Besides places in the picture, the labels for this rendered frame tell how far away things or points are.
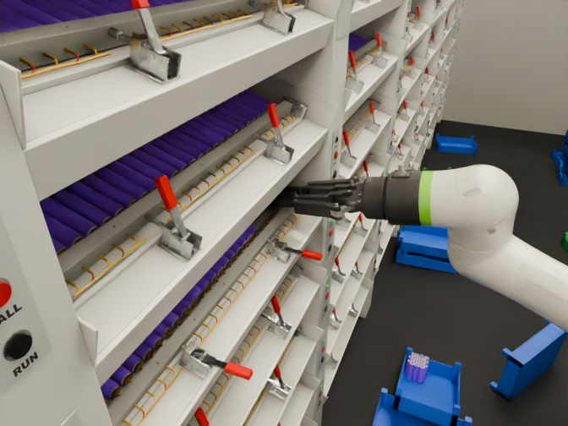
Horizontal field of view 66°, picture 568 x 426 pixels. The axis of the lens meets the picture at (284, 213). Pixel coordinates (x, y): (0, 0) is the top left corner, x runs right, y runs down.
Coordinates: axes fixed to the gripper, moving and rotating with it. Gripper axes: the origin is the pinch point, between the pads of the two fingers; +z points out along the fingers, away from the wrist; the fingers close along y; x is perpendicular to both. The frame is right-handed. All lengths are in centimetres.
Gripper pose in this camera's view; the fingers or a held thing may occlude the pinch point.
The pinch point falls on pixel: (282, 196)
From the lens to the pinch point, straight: 84.8
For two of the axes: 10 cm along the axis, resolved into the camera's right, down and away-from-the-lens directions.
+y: -4.0, 4.7, -7.9
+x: 1.8, 8.8, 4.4
